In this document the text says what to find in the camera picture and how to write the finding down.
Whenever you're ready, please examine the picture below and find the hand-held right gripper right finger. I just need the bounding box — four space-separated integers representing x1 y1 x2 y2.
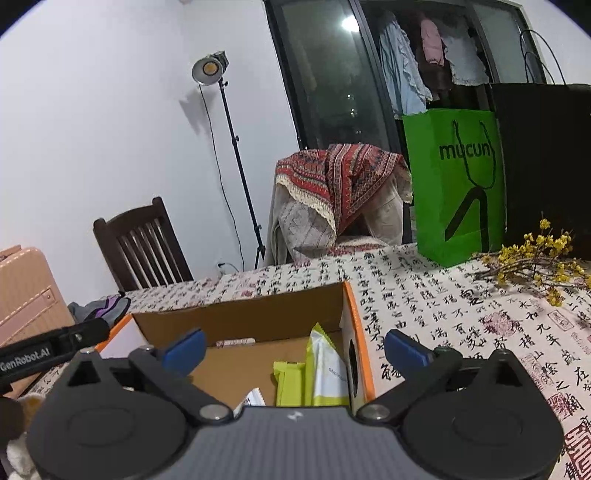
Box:
356 329 532 425

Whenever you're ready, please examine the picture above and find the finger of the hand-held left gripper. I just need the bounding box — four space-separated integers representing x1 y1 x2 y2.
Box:
58 318 112 354

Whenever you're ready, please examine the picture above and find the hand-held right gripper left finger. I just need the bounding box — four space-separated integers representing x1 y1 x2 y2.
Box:
62 329 234 425

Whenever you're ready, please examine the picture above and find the orange pumpkin print cardboard box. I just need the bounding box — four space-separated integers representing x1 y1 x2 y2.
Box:
95 281 377 409

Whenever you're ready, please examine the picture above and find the white and green snack packet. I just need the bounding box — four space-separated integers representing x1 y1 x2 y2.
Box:
305 323 352 407

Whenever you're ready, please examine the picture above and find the green snack bar packet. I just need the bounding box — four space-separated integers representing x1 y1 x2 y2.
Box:
272 361 308 407

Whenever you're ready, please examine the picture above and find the grey purple cloth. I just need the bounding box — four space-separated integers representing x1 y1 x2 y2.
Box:
68 295 132 326

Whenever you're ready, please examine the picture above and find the calligraphy print tablecloth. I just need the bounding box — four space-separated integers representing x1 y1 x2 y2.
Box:
18 242 591 480

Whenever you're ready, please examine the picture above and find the pink ribbed suitcase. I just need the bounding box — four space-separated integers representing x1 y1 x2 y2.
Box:
0 246 77 400

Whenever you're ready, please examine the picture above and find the white cookie packet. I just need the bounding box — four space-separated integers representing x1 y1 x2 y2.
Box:
233 388 266 409

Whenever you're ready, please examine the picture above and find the dark wooden chair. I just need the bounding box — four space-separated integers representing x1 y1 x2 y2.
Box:
92 196 195 292

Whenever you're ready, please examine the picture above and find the person's fluffy white clothing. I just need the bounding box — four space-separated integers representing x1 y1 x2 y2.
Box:
0 397 42 480

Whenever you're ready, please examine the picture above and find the green paper bag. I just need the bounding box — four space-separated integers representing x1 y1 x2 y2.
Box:
402 108 506 268

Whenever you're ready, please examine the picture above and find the beige quilted chair cover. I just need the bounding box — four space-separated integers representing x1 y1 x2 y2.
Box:
265 185 414 266

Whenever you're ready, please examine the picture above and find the yellow flower branch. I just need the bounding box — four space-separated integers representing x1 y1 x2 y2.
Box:
473 218 591 308

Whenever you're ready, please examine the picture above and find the red patterned cloth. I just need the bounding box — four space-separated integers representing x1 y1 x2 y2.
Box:
276 143 413 236

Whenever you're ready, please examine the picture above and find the black paper bag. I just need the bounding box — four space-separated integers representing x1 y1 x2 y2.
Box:
489 30 591 259

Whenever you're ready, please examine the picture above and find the studio light on stand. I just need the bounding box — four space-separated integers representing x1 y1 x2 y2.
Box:
191 51 267 269

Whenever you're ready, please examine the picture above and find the light blue hanging shirt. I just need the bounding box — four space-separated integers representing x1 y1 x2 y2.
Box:
379 18 432 116

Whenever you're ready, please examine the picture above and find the dark sliding glass door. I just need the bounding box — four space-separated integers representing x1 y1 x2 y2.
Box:
263 0 555 245

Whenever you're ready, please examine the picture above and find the white hanging garment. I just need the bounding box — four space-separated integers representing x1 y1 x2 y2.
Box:
441 18 490 86

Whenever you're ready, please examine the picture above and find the pink hanging garment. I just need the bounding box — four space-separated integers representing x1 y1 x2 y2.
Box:
418 18 446 68

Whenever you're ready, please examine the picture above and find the black light cable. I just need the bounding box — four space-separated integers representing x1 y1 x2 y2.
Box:
198 85 245 273

